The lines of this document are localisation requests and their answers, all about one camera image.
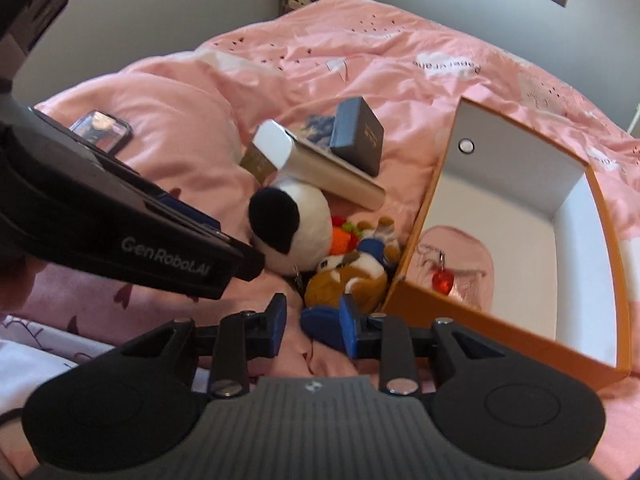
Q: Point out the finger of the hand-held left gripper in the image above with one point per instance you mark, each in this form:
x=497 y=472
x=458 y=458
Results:
x=200 y=220
x=247 y=262

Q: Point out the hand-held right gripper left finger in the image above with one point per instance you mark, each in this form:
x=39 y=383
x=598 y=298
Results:
x=277 y=327

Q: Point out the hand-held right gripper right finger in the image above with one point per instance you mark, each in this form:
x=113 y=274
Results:
x=350 y=330

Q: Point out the blue printed card box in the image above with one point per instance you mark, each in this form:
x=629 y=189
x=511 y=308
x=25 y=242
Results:
x=317 y=130

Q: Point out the dark grey textured box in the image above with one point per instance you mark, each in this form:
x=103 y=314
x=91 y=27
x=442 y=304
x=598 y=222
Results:
x=357 y=135

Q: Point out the orange storage box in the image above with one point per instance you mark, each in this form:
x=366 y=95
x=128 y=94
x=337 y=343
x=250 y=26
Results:
x=505 y=220

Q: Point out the brown white plush animal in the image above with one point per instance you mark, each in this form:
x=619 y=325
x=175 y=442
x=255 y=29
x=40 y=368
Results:
x=350 y=280

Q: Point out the black white panda plush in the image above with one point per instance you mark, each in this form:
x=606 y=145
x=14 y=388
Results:
x=310 y=225

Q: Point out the mauve patterned blanket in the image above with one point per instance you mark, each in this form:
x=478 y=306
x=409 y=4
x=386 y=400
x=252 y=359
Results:
x=90 y=300

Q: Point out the small plush with blue outfit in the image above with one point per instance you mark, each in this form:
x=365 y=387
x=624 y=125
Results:
x=379 y=247

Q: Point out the orange green plush toy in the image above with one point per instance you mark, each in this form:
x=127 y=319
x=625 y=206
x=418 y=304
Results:
x=342 y=239

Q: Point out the smartphone with printed case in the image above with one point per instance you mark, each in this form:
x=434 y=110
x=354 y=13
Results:
x=102 y=129

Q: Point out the red heart charm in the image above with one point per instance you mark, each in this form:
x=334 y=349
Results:
x=443 y=281

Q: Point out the silver gold rectangular box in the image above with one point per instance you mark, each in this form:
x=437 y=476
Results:
x=325 y=177

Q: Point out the pink pouch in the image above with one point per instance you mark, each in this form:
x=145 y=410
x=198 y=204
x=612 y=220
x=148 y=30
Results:
x=465 y=255

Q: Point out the white floral bedsheet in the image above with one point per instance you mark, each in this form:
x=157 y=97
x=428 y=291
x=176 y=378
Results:
x=35 y=360

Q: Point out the pink printed blanket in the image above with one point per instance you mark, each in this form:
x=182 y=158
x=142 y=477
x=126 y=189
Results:
x=360 y=55

